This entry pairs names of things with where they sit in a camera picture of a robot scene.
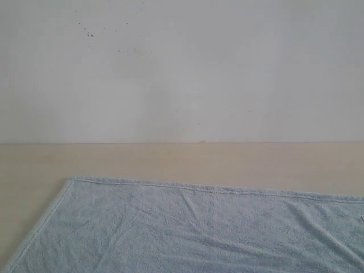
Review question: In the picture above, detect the light blue fluffy towel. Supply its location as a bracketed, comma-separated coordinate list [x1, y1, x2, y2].
[4, 176, 363, 272]

